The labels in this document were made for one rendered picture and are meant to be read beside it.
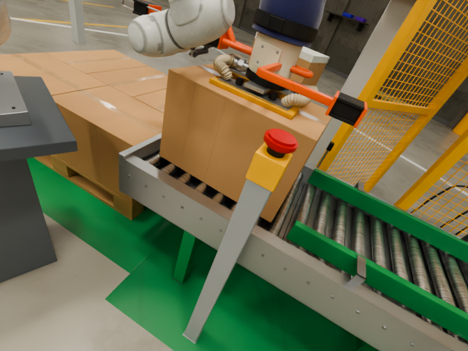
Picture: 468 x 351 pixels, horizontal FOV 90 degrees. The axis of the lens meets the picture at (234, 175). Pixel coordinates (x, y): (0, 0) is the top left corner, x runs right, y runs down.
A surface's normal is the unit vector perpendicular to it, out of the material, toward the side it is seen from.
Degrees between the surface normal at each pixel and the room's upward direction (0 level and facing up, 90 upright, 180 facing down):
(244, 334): 0
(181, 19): 104
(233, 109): 90
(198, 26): 112
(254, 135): 90
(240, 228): 90
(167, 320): 0
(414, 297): 90
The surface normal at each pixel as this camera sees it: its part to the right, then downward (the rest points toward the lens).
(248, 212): -0.42, 0.45
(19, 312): 0.27, -0.76
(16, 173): 0.62, 0.61
